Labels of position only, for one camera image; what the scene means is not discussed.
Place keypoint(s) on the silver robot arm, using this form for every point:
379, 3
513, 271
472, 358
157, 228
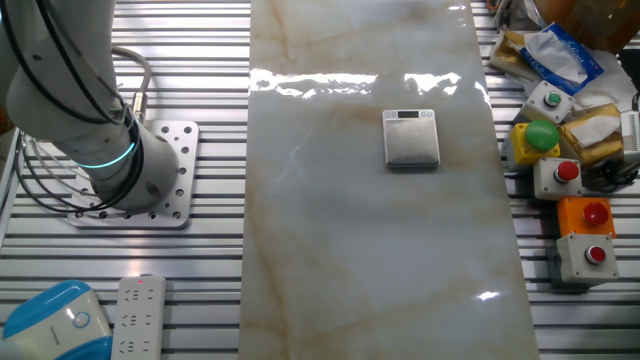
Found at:
60, 75

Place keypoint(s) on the silver digital scale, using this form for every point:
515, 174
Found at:
410, 140

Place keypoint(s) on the marble pattern board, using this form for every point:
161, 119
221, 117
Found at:
350, 250

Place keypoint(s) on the yellow box green mushroom button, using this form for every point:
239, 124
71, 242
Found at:
522, 147

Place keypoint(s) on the yellow packaging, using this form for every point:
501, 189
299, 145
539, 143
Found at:
505, 52

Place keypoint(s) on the grey box red mushroom button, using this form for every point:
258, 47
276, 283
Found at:
545, 182

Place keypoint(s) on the white power strip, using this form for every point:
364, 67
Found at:
137, 320

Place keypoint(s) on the grey box green button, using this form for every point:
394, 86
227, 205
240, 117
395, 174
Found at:
542, 107

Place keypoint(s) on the orange box red button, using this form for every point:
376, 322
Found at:
570, 220

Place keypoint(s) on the brown tissue pack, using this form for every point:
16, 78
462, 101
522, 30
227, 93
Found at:
575, 145

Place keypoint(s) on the grey box flat red button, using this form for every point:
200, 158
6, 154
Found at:
570, 265

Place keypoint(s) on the blue tissue pack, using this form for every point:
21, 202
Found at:
590, 65

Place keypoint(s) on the blue and white device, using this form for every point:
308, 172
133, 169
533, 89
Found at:
50, 325

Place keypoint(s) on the white paper sheet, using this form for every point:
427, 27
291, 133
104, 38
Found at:
615, 80

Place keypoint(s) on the white ribbed device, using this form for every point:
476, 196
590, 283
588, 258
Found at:
632, 135

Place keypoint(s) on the brown wooden board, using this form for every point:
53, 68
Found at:
600, 20

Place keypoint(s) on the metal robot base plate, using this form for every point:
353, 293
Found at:
185, 150

